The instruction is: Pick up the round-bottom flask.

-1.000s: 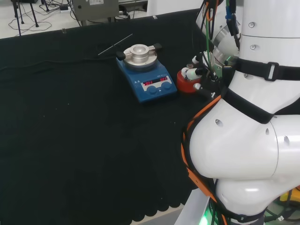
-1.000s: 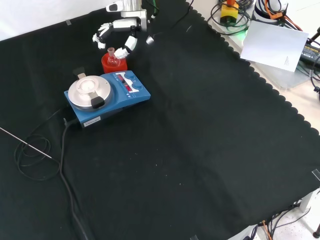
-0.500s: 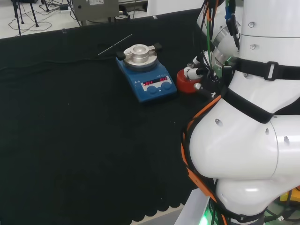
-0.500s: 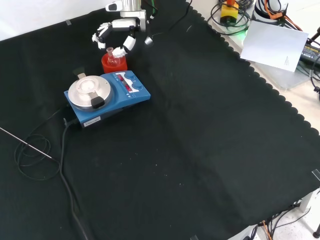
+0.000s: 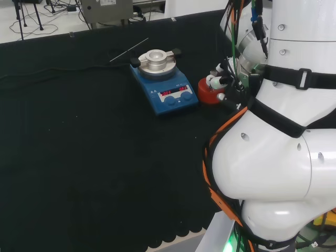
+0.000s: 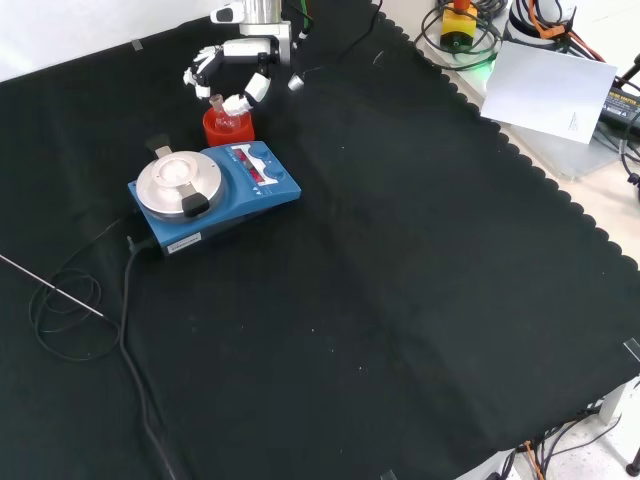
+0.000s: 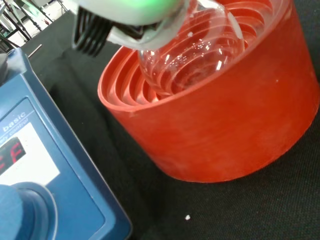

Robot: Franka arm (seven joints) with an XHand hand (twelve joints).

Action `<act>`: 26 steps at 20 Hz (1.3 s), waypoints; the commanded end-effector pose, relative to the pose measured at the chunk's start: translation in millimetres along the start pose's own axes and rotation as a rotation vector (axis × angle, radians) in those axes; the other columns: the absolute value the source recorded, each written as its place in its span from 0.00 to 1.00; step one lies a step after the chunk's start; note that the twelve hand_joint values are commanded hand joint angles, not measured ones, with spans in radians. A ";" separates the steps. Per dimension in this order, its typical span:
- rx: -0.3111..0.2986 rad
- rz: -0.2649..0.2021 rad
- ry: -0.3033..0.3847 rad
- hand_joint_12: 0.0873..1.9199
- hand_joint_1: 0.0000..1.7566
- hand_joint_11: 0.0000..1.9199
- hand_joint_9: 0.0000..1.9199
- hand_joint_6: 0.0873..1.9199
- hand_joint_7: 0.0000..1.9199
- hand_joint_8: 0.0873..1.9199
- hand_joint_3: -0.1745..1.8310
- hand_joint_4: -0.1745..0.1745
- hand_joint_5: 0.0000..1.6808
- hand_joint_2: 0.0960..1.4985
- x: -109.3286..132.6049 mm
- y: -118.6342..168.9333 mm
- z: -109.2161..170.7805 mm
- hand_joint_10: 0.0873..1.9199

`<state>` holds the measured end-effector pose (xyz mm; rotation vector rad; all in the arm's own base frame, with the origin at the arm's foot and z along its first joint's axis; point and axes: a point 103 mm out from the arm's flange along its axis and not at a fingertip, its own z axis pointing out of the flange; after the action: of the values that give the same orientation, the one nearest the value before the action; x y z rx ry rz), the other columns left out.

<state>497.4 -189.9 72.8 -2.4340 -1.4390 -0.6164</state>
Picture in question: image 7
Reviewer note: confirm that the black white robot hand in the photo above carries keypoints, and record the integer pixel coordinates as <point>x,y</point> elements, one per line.
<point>120,12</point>

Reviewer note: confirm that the red ribbed flask holder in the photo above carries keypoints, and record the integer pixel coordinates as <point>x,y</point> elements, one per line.
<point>225,130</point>

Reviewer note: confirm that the black tripod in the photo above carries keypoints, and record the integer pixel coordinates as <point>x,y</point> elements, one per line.
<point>23,17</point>

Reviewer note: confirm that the blue base heater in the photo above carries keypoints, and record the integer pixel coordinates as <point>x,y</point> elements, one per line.
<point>75,175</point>

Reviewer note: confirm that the black table cloth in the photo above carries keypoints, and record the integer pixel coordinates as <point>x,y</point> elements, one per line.
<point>225,207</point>

